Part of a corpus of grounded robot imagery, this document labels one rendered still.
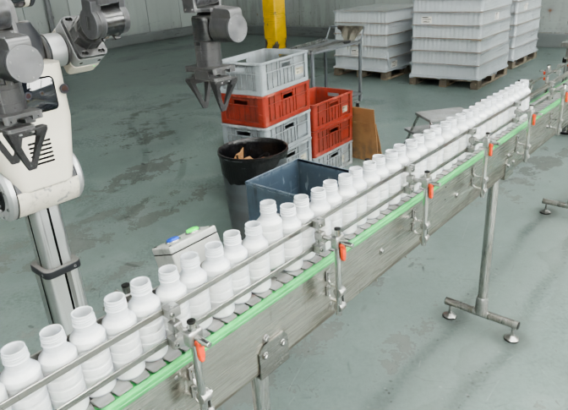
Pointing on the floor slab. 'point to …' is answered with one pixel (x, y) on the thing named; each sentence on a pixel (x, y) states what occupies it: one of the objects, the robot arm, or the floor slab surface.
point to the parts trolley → (326, 58)
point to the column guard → (275, 23)
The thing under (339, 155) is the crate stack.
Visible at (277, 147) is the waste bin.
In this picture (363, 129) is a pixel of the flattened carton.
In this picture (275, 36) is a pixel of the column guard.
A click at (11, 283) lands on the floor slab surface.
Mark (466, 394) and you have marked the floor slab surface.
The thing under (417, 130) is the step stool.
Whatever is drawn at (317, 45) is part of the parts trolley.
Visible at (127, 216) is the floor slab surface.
